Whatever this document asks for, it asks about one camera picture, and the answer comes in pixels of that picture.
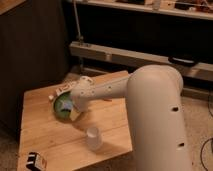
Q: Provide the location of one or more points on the green plate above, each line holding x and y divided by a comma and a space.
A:
58, 106

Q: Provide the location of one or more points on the metal vertical pole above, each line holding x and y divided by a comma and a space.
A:
79, 36

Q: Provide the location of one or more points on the grey metal rail beam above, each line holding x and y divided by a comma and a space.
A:
200, 70

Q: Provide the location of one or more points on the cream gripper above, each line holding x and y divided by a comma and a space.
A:
74, 114

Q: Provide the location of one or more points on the black and white eraser box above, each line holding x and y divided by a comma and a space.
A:
36, 162

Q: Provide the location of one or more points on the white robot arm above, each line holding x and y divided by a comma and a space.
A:
152, 97

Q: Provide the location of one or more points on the black handle on rail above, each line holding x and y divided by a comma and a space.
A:
183, 62

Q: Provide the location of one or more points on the white red flat package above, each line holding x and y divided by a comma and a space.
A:
65, 88

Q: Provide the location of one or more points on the blue cloth on plate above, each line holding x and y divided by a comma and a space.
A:
67, 105

